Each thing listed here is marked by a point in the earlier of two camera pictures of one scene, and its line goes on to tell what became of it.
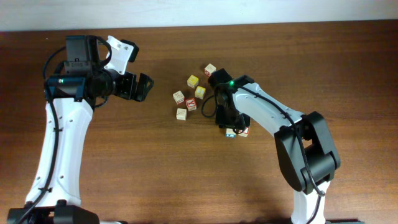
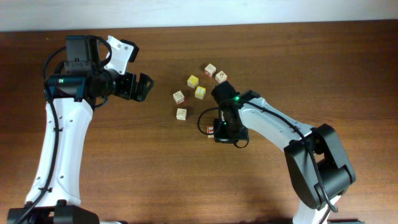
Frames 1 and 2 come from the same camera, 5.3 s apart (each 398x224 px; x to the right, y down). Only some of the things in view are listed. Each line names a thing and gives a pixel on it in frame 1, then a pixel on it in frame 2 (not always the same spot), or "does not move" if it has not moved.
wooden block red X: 191,104 → 210,129
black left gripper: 128,92 does not move
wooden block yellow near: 199,92 does not move
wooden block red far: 209,69 does not move
